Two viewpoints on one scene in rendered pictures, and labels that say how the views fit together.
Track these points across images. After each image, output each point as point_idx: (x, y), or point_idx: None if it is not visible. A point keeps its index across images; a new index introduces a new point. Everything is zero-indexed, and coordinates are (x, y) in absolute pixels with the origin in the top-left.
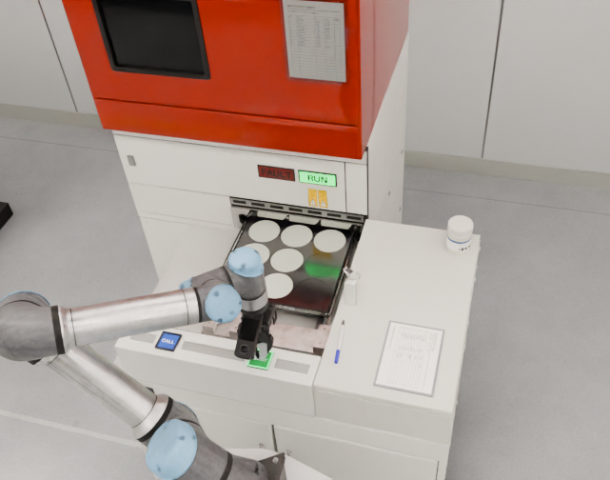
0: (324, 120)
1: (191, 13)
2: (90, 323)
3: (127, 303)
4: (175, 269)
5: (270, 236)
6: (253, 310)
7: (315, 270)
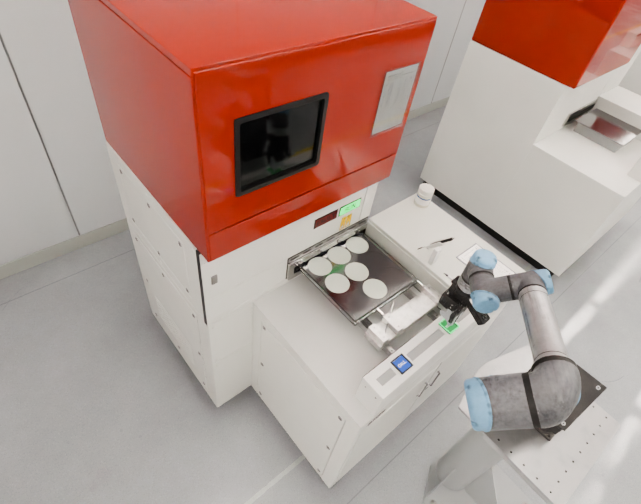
0: (380, 158)
1: (318, 110)
2: (565, 347)
3: (548, 319)
4: (290, 334)
5: (328, 266)
6: None
7: (376, 264)
